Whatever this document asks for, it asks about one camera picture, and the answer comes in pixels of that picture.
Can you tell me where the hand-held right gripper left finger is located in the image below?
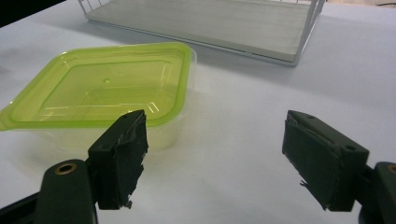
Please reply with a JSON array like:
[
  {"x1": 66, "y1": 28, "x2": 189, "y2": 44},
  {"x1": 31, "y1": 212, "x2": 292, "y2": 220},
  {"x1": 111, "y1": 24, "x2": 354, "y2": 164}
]
[{"x1": 87, "y1": 108, "x2": 149, "y2": 211}]

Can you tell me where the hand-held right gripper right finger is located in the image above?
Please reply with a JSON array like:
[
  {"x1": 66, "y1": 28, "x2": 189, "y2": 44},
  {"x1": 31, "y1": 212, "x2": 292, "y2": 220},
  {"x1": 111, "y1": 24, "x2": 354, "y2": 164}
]
[{"x1": 281, "y1": 109, "x2": 371, "y2": 213}]

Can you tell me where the clear container with green lid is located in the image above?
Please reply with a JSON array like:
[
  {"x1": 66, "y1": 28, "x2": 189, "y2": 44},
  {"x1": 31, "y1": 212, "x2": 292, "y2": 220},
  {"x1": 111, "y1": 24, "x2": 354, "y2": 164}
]
[{"x1": 0, "y1": 41, "x2": 198, "y2": 153}]

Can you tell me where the white wire shelf rack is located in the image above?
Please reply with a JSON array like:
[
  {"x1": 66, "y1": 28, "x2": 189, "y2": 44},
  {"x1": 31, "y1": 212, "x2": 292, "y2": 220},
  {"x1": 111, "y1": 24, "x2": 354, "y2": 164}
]
[{"x1": 77, "y1": 0, "x2": 327, "y2": 67}]

